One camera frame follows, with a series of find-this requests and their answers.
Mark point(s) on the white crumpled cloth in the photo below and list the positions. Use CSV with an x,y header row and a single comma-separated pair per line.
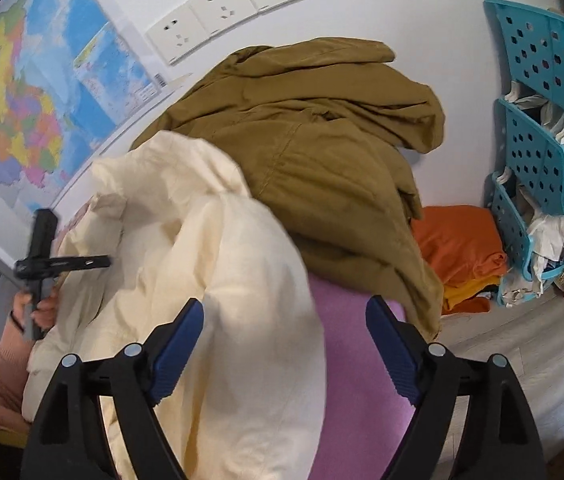
x,y
549,240

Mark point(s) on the orange folded cloth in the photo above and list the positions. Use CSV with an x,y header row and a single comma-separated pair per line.
x,y
454,245

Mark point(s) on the person's left hand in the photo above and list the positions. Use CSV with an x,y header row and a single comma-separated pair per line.
x,y
50,312

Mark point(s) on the pink blanket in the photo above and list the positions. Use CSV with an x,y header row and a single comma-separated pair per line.
x,y
356,400

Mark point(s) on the yellow folded cloth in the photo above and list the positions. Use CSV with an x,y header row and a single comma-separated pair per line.
x,y
466,290

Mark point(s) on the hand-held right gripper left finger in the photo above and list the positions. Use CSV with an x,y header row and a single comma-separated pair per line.
x,y
177,352

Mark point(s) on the olive brown garment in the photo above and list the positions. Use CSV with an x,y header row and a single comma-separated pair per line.
x,y
322,160

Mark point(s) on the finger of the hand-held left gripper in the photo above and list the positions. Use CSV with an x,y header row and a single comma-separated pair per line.
x,y
84,261

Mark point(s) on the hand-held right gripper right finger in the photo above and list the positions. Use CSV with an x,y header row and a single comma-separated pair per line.
x,y
391,355

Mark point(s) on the cream garment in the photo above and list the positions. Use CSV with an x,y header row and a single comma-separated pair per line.
x,y
222,270

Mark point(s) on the teal plastic basket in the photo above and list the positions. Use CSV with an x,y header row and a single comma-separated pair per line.
x,y
536,45
531,155
509,225

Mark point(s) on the colourful wall map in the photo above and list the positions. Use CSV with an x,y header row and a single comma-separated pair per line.
x,y
37,85

